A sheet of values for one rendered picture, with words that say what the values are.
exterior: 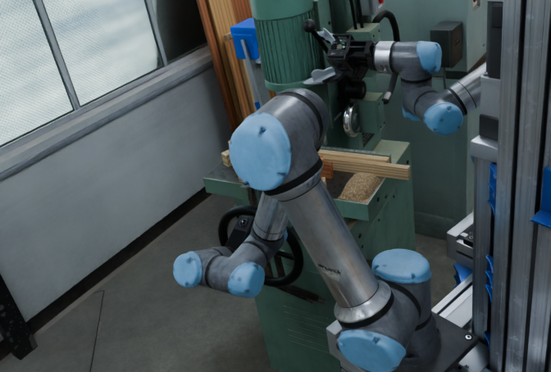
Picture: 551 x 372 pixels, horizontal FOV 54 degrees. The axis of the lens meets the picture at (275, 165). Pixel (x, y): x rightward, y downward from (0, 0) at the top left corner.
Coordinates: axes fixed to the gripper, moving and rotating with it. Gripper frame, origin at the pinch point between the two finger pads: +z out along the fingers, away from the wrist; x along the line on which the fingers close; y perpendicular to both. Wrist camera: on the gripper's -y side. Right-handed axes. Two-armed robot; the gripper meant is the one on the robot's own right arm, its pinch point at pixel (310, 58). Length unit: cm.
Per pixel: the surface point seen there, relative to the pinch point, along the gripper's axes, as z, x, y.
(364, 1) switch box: -1.8, -30.8, -21.0
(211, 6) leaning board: 122, -75, -90
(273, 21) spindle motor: 10.9, -8.0, 6.1
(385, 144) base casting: -2, 1, -69
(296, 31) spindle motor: 5.8, -7.6, 1.3
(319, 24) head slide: 5.5, -16.3, -9.7
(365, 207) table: -15.0, 33.6, -26.2
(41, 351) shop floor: 140, 118, -69
